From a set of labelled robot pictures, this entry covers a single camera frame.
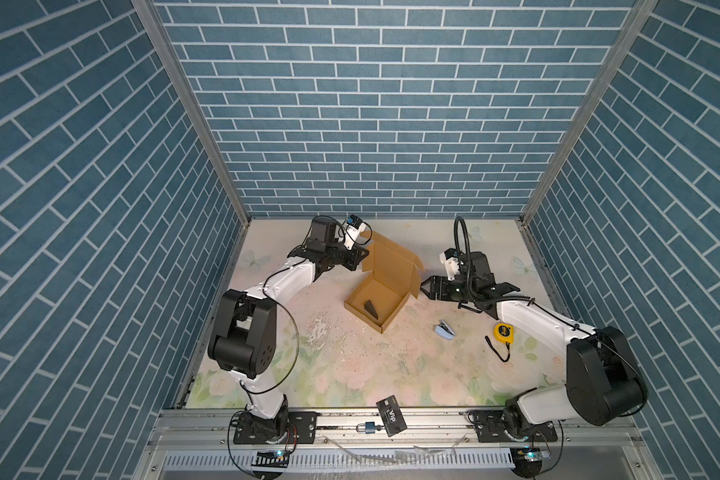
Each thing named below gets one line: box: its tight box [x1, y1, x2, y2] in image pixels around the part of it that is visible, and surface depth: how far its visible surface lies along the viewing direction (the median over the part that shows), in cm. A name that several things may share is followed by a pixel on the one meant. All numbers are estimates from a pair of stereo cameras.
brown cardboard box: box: [344, 231, 425, 334], surface depth 94 cm
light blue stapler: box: [435, 320, 455, 340], surface depth 91 cm
